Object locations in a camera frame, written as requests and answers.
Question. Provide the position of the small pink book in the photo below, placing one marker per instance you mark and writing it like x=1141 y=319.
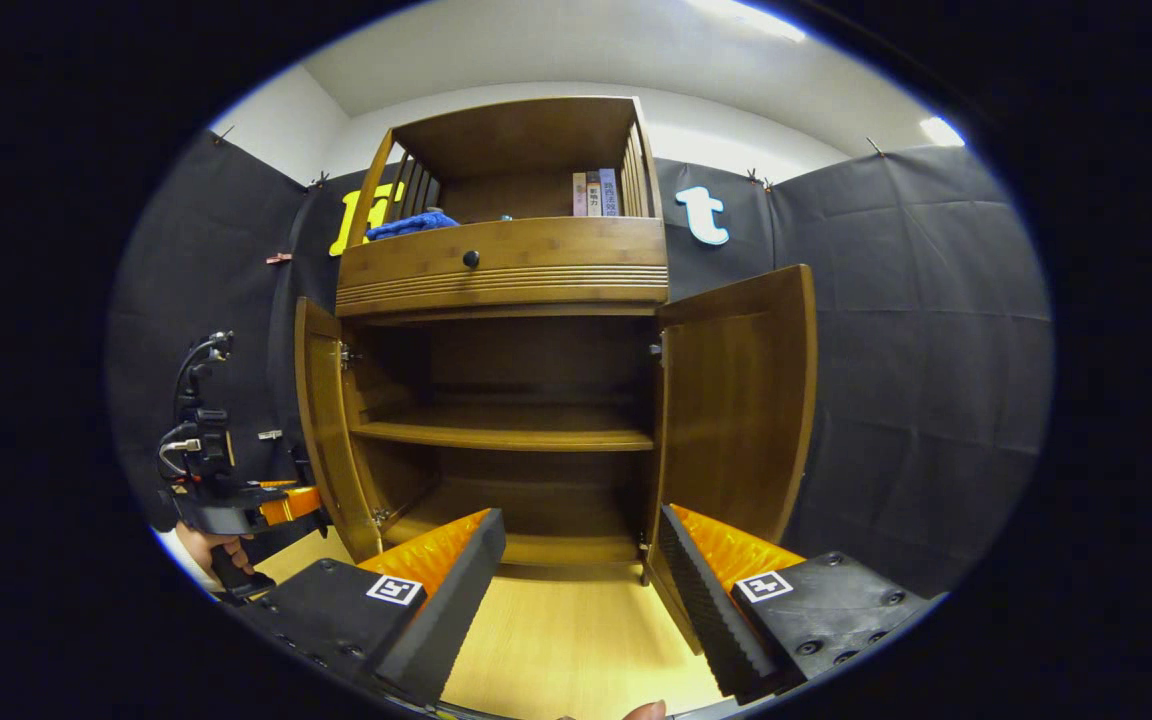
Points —
x=580 y=195

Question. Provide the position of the small tan book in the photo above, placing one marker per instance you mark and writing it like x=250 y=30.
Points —
x=594 y=195

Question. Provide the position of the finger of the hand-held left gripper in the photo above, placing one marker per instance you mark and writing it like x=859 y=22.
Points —
x=291 y=505

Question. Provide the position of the small ceiling light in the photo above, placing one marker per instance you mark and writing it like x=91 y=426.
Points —
x=942 y=131

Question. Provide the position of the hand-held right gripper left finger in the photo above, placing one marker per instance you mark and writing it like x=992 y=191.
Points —
x=451 y=610

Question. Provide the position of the wooden shoe cabinet door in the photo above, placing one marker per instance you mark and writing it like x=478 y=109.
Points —
x=736 y=400
x=321 y=420

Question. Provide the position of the black backdrop cloth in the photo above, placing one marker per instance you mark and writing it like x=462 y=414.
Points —
x=916 y=320

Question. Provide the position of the blue towel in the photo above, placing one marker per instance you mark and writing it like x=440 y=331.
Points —
x=416 y=224

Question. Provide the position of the wooden inner shelf board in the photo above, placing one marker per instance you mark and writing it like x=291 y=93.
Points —
x=506 y=432

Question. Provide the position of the wooden double-door shoe cabinet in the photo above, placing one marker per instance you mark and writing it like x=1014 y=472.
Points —
x=516 y=140

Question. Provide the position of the wooden drawer with black knob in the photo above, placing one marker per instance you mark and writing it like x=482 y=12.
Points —
x=556 y=250

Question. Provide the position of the black cloth clip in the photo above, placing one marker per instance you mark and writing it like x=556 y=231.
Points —
x=874 y=147
x=758 y=180
x=318 y=180
x=224 y=133

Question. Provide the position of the red cloth clip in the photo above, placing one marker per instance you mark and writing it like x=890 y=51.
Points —
x=279 y=258

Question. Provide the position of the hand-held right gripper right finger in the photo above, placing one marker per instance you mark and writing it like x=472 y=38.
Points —
x=711 y=620

